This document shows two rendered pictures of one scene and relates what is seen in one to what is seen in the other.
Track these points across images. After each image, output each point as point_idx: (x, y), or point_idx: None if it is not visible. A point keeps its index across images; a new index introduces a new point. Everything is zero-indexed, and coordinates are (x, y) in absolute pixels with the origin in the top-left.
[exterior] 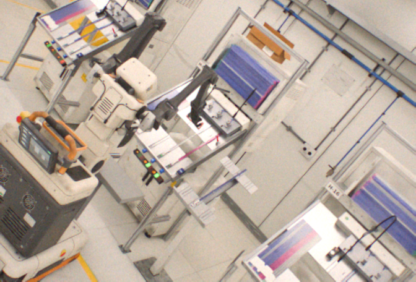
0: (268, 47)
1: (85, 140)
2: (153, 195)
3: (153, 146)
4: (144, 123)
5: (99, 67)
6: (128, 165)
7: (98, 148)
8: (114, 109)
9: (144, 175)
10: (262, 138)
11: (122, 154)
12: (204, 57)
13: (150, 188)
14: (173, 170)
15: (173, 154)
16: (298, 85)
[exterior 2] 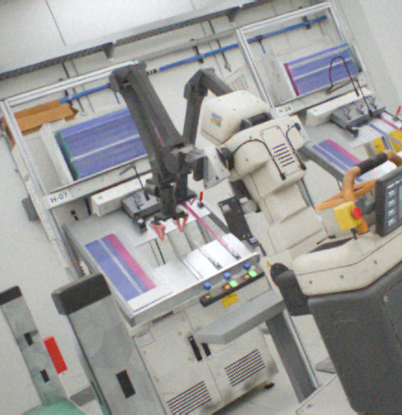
0: (54, 119)
1: (301, 232)
2: (228, 346)
3: (200, 275)
4: (302, 132)
5: (213, 148)
6: (166, 383)
7: (315, 219)
8: (292, 145)
9: (194, 353)
10: None
11: None
12: (42, 191)
13: (217, 347)
14: (244, 254)
15: (215, 252)
16: None
